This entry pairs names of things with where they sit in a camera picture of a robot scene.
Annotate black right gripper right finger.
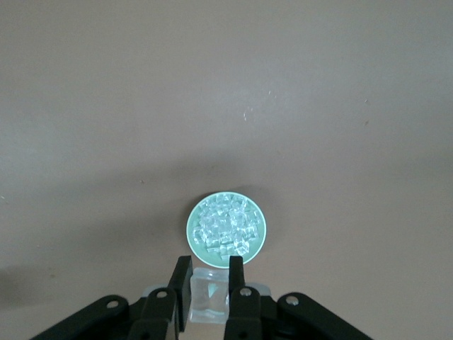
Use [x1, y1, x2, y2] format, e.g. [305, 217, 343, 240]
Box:
[223, 255, 265, 340]

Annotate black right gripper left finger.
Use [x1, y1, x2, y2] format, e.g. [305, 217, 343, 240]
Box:
[127, 255, 195, 340]

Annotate single clear ice cube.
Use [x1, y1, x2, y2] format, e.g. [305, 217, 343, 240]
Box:
[189, 267, 233, 325]

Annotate pile of clear ice cubes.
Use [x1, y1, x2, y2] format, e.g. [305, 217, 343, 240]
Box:
[193, 193, 262, 258]

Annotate round green bowl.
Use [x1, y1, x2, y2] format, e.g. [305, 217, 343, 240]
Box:
[186, 191, 268, 268]

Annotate brown table cover sheet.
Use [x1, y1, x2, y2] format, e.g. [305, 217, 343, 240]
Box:
[0, 0, 453, 340]

